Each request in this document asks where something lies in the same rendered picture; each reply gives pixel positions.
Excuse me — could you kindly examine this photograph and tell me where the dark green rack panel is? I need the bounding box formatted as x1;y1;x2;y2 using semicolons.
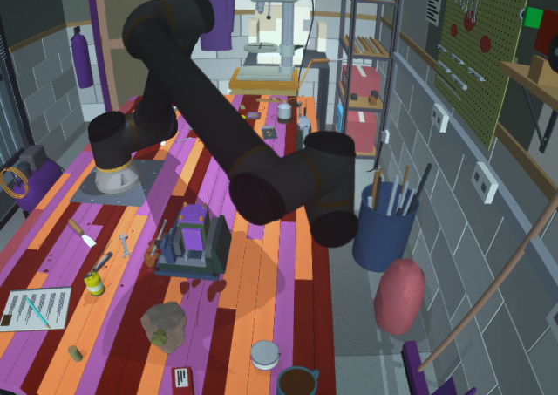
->
204;215;233;275

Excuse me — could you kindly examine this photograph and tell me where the purple cylinder cover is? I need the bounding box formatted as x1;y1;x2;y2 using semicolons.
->
180;228;207;253

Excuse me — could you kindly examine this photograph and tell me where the blue round bin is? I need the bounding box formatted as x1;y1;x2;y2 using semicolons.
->
351;181;421;274

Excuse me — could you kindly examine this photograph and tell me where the white round tin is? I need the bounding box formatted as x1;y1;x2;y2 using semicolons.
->
249;339;281;371

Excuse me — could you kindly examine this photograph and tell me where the purple hanging cylinder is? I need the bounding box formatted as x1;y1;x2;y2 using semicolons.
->
193;0;235;52

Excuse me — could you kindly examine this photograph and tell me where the purple gas cylinder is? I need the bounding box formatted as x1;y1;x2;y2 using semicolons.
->
70;25;95;90

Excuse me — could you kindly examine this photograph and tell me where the white tin can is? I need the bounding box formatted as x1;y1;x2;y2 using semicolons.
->
276;99;296;124

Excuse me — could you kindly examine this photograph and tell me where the brown wooden stick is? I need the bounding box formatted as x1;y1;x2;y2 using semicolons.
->
370;167;384;211

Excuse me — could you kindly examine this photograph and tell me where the grey cupboard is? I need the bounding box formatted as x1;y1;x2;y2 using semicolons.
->
299;47;331;133

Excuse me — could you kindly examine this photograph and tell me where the grey tube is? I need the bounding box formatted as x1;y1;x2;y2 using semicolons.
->
385;174;402;216

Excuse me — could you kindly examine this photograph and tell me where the blue grey engine block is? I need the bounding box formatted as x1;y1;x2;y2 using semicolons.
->
154;201;232;281

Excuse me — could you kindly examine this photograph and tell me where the grey flat mounting plate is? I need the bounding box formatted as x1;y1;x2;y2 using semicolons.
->
69;159;167;207

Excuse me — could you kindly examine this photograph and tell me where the dark long rod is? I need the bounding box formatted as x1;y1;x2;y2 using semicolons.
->
408;162;433;216

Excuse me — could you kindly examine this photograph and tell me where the grey drill press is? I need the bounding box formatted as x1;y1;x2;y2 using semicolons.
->
228;0;317;96

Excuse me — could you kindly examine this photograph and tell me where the pink red sack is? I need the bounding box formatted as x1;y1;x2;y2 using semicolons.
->
373;258;426;337

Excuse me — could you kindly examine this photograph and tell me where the grey metal shelf unit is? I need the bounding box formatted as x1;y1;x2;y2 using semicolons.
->
334;0;405;160

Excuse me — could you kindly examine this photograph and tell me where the brown grey rock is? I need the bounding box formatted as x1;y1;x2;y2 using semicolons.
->
139;301;188;355

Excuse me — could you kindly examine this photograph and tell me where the teal mug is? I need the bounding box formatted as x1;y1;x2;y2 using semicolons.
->
276;364;321;395

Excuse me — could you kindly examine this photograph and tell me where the yellow and white can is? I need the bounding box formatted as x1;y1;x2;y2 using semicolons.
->
84;271;105;298

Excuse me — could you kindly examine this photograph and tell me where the red small box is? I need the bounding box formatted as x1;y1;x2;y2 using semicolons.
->
170;365;196;390

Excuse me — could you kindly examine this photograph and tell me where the purple chair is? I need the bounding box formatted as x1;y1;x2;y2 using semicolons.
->
400;339;477;395

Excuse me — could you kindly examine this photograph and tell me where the green pegboard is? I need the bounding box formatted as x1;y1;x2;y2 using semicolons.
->
434;0;531;153

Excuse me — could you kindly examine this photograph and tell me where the long curved wooden pole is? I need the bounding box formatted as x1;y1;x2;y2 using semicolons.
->
417;200;558;373

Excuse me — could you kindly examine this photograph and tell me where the purple air compressor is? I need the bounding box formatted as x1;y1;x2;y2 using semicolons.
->
7;145;65;214

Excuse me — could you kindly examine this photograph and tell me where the white paper clipboard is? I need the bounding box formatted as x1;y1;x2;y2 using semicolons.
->
0;286;73;333

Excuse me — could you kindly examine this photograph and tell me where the teal pencil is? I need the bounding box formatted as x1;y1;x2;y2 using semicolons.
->
24;296;51;329

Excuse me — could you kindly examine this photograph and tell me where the wooden block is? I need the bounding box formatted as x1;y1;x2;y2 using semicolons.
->
528;54;552;83

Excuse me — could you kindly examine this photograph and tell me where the red and green bench grinder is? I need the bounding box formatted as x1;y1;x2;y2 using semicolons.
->
520;5;558;72

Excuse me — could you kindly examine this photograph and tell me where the yellow bent handle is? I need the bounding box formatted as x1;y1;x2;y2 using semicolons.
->
297;58;333;96

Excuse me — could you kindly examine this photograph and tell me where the click wrench with brown handle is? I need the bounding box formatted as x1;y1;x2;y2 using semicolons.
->
145;219;169;266

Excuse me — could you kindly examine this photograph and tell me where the wooden handled scraper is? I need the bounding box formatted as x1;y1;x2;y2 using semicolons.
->
66;217;98;249

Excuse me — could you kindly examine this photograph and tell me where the purple and wood door frame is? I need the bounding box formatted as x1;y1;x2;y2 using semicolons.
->
84;0;133;113

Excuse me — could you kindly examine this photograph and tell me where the yellow hose coil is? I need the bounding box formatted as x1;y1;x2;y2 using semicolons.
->
0;164;30;201

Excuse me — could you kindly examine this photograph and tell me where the wooden wall shelf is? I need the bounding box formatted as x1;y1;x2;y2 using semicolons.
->
498;60;558;154

